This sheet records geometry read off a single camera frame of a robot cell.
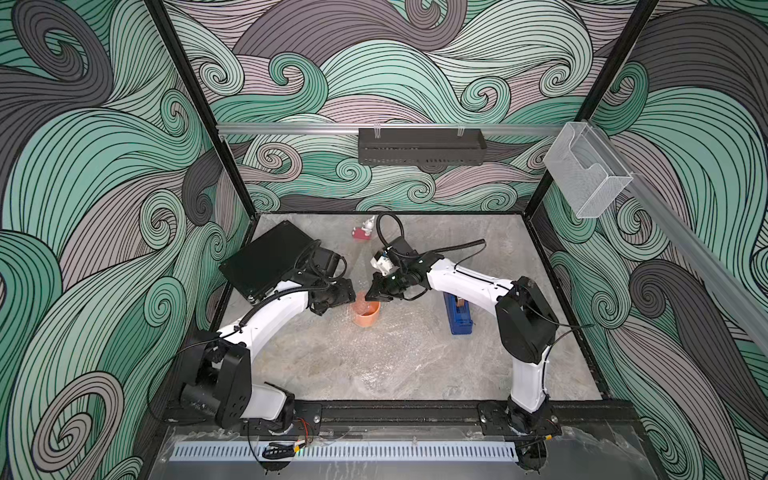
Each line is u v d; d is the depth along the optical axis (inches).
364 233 44.9
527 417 24.6
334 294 29.8
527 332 19.1
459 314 33.9
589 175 29.6
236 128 37.4
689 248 23.3
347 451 27.4
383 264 32.7
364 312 32.0
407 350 33.3
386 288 30.4
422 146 37.7
